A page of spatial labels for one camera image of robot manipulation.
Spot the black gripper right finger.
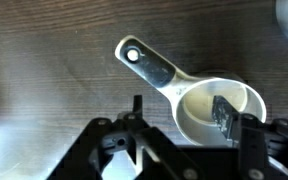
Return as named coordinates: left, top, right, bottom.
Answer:
left=211, top=95, right=288, bottom=180

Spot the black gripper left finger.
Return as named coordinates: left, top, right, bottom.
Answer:
left=46, top=95, right=204, bottom=180

